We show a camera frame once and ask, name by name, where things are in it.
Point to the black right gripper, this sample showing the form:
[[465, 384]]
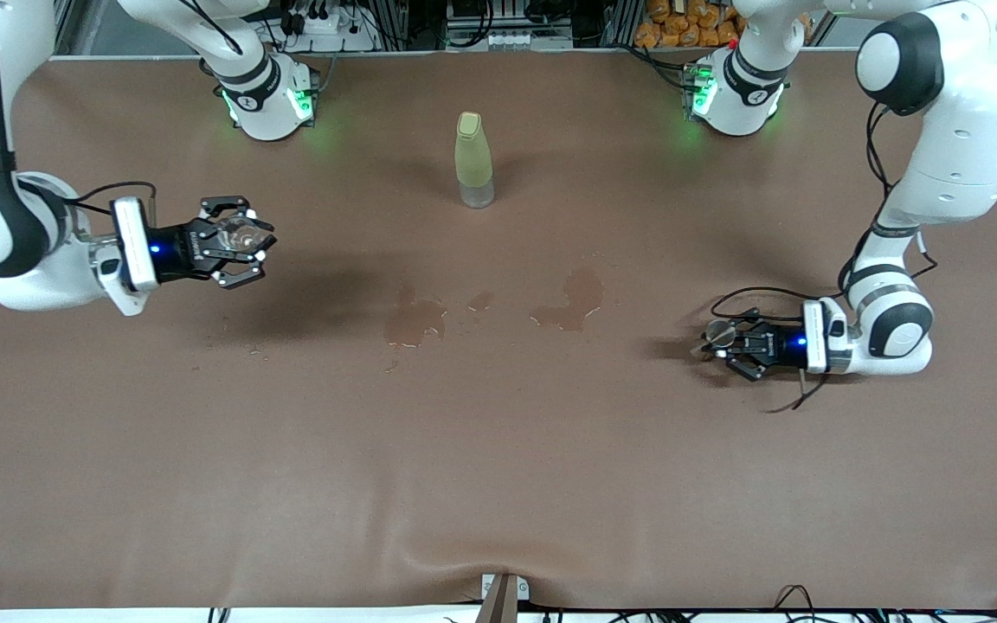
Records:
[[180, 249]]

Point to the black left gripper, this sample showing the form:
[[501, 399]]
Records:
[[777, 345]]

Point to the clear glass beaker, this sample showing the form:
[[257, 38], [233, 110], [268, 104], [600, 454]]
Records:
[[243, 235]]

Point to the metal double jigger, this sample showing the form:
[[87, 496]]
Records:
[[720, 334]]

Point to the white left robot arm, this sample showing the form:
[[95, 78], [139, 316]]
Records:
[[957, 147]]

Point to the white power strip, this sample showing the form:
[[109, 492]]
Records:
[[334, 30]]

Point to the green sleeved glass bottle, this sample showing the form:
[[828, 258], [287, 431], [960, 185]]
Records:
[[473, 156]]

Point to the small spilled liquid puddle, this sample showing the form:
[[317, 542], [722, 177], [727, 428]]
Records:
[[481, 301]]

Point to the brown table mat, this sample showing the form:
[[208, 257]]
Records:
[[498, 467]]

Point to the orange snack bags pile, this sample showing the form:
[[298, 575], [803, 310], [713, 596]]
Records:
[[689, 26]]

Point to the aluminium frame post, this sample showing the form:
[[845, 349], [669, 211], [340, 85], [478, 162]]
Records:
[[79, 26]]

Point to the metal table edge bracket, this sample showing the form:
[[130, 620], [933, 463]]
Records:
[[503, 597]]

